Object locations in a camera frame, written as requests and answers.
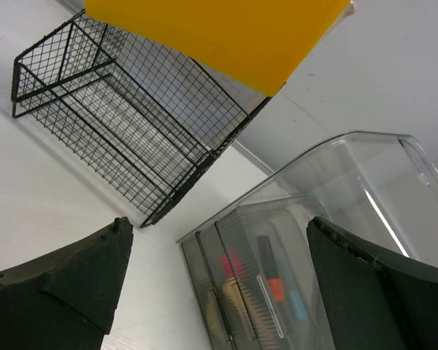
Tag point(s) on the clear plastic drawer organizer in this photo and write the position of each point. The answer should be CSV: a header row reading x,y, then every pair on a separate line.
x,y
378,186

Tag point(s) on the black orange highlighter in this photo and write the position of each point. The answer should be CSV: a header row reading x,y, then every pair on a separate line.
x,y
270,269

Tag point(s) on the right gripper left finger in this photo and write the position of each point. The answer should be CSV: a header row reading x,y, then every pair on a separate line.
x,y
66,299

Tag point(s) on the black wire mesh basket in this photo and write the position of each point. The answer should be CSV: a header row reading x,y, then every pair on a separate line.
x,y
145,118

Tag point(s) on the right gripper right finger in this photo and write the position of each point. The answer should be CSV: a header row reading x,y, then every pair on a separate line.
x,y
374,298

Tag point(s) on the orange plastic folder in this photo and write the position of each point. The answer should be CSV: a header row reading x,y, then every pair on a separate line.
x,y
257,43

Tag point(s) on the black pink highlighter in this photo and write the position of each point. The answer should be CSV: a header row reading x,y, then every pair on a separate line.
x,y
231,268

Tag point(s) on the blue pastel highlighter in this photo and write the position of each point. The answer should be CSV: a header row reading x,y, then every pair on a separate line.
x,y
296,301

